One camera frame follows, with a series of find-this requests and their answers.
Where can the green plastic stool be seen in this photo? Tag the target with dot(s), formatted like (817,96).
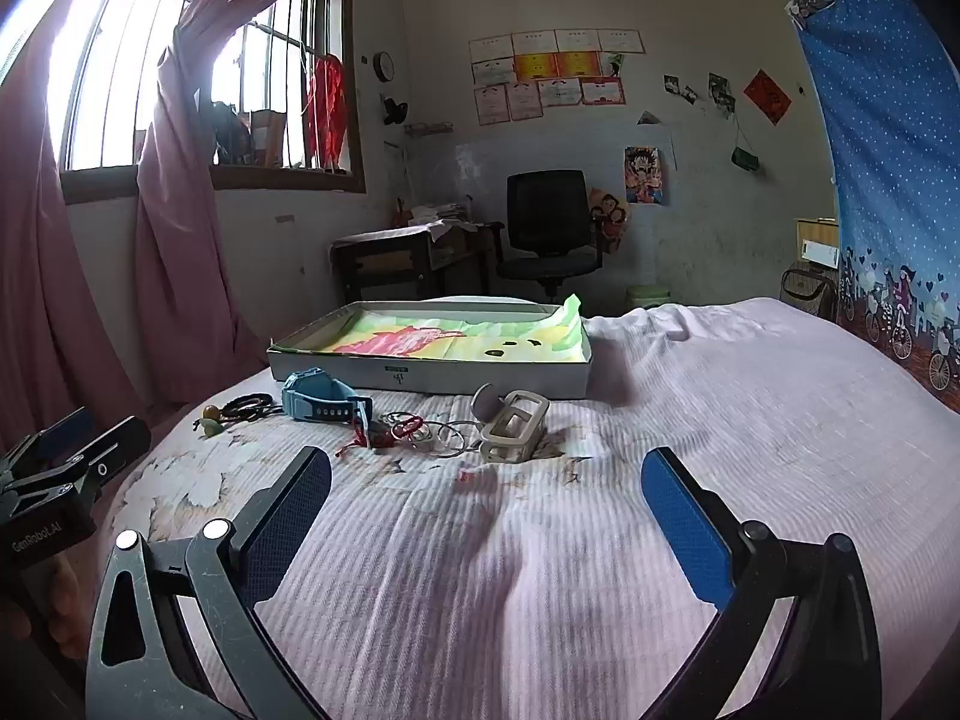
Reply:
(646,296)

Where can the beige hair claw clip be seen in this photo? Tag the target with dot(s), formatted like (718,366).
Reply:
(517,427)

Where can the pink curtain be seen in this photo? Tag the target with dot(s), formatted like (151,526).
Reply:
(187,240)
(45,255)

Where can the red paper square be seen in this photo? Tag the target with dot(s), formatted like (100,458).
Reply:
(767,96)

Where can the large wall photo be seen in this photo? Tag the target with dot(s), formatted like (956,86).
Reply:
(720,94)

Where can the grey cardboard box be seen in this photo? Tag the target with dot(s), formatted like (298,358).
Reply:
(420,375)

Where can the woven handbag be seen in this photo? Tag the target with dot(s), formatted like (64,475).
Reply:
(808,294)

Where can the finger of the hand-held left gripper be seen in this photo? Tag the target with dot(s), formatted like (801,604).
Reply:
(112,446)
(45,441)

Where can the red hanging garment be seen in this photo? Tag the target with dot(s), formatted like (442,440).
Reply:
(326,105)

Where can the barred window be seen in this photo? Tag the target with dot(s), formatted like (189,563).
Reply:
(112,75)

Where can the blue dotted printed curtain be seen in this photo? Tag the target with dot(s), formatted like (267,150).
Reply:
(877,165)

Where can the cartoon wall poster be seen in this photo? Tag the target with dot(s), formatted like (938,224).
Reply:
(645,174)

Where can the blue wrist watch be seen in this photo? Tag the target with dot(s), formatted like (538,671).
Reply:
(315,397)

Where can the group of wall certificates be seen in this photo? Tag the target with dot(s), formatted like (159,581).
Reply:
(547,67)

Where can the black office chair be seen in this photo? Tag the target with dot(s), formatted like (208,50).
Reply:
(546,214)

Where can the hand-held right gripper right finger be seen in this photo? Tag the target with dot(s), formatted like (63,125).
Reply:
(686,525)

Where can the cartoon figures wall sticker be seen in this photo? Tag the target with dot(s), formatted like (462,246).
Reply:
(609,217)

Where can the wooden cabinet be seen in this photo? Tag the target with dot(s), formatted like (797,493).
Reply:
(817,240)

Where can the round wall clock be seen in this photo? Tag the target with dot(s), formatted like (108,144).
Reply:
(384,66)

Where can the dark wooden desk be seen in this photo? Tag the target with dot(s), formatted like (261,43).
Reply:
(390,255)

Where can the colourful drawing paper lining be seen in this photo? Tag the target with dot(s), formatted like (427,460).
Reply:
(420,337)

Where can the pile of papers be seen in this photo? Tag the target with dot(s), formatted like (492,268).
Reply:
(442,214)

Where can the green hanging pouch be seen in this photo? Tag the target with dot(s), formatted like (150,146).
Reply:
(745,159)

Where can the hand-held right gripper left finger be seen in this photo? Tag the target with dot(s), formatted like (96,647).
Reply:
(289,525)

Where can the person's left hand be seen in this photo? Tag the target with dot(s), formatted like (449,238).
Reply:
(61,600)

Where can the small black wall fan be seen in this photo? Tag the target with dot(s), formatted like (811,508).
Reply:
(394,111)

